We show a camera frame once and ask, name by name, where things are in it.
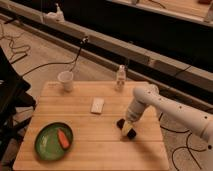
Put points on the black chair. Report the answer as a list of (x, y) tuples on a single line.
[(13, 94)]

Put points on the clear plastic bottle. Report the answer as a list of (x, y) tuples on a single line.
[(120, 78)]

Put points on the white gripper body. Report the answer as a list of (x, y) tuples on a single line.
[(134, 111)]

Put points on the white object on ledge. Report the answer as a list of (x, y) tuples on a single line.
[(58, 15)]

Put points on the orange carrot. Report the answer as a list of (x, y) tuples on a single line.
[(63, 139)]

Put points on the green plate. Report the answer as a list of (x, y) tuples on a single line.
[(47, 146)]

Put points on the black eraser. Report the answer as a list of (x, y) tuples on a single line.
[(131, 134)]

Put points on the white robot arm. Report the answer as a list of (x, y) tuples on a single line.
[(198, 121)]

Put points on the white sponge block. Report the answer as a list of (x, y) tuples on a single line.
[(97, 105)]

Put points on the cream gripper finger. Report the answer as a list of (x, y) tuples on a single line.
[(127, 127)]

